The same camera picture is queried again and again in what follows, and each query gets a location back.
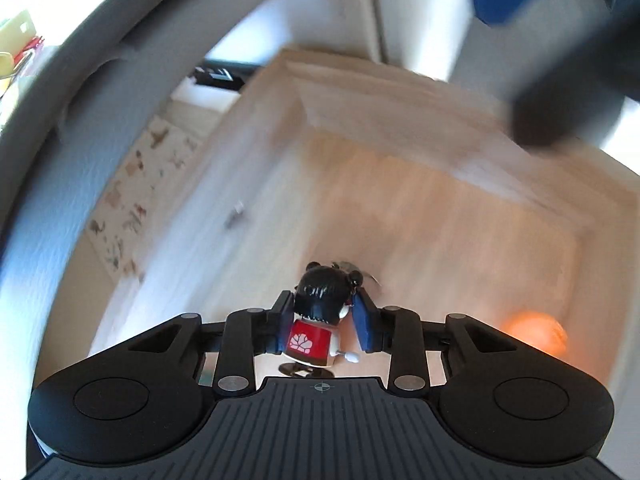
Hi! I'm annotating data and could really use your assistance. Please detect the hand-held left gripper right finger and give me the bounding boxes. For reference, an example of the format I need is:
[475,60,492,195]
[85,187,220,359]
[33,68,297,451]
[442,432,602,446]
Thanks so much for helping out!
[349,289,518,395]

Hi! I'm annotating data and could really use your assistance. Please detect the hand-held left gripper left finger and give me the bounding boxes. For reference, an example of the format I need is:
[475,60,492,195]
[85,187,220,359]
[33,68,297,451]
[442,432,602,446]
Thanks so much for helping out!
[125,289,296,395]

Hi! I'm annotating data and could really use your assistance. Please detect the black hair red dress doll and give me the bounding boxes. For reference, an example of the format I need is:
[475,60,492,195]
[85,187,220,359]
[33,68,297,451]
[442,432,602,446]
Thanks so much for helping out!
[277,261,384,379]

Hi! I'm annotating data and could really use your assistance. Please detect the wooden box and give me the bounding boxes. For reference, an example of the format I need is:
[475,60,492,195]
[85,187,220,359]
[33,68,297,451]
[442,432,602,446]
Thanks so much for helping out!
[89,46,640,386]

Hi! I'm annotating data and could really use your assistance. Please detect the orange capsule half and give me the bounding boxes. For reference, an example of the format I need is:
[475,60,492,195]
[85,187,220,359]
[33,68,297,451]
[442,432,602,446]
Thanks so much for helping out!
[501,310,569,357]

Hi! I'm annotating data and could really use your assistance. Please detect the yellow cheese toy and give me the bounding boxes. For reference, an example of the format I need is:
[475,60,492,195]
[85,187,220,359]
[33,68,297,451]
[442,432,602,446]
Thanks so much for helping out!
[0,10,37,54]

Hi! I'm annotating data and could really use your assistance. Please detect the animal print mat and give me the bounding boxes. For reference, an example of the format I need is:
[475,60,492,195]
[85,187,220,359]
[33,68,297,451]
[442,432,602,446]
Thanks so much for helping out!
[86,112,207,282]

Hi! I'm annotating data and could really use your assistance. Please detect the grey top cream table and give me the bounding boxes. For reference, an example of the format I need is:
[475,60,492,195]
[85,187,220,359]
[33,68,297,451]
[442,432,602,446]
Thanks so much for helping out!
[0,0,331,281]

